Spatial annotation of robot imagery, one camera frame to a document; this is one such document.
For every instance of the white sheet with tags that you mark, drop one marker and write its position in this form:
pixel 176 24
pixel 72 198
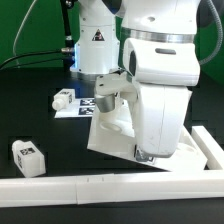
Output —
pixel 80 107

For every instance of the white square tabletop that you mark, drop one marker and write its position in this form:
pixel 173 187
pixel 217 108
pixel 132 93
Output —
pixel 112 133

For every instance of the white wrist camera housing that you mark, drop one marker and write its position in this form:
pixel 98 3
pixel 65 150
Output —
pixel 161 63

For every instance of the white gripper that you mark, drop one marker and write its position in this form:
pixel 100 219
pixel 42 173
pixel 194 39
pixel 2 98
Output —
pixel 158 120

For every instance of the white L-shaped obstacle fence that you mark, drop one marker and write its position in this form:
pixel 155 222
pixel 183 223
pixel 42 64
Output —
pixel 122 187

